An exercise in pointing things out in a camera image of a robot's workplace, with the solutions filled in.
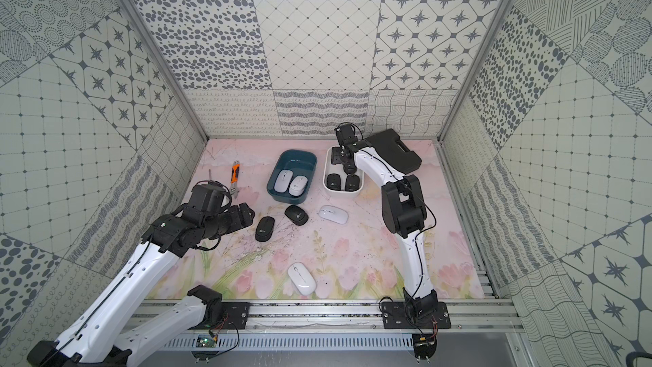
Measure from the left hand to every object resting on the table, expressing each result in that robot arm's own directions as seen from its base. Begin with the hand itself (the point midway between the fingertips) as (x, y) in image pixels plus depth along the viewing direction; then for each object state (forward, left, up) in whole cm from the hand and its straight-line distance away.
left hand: (249, 217), depth 74 cm
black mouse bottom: (+25, -24, -16) cm, 38 cm away
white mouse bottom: (-12, -15, -17) cm, 26 cm away
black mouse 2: (+4, 0, -17) cm, 18 cm away
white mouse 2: (+23, -10, -16) cm, 30 cm away
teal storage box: (+37, -9, -18) cm, 42 cm away
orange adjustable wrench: (+31, +19, -17) cm, 40 cm away
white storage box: (+34, -24, -19) cm, 46 cm away
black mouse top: (+10, -10, -17) cm, 23 cm away
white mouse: (+26, -3, -17) cm, 32 cm away
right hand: (+32, -28, -10) cm, 44 cm away
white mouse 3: (+11, -24, -18) cm, 32 cm away
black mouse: (+25, -32, -16) cm, 43 cm away
